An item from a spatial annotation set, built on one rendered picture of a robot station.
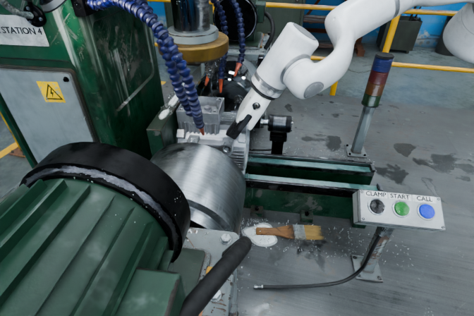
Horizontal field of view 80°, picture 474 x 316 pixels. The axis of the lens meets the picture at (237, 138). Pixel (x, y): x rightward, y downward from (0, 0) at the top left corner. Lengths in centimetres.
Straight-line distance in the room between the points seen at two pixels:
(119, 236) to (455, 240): 99
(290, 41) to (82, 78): 46
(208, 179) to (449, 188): 95
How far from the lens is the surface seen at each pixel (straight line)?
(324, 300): 84
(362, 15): 72
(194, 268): 42
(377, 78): 111
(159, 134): 74
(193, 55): 68
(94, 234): 26
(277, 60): 65
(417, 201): 73
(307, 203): 94
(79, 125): 79
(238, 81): 101
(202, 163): 59
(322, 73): 61
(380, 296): 89
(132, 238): 28
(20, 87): 83
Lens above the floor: 153
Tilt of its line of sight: 35 degrees down
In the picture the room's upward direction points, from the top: straight up
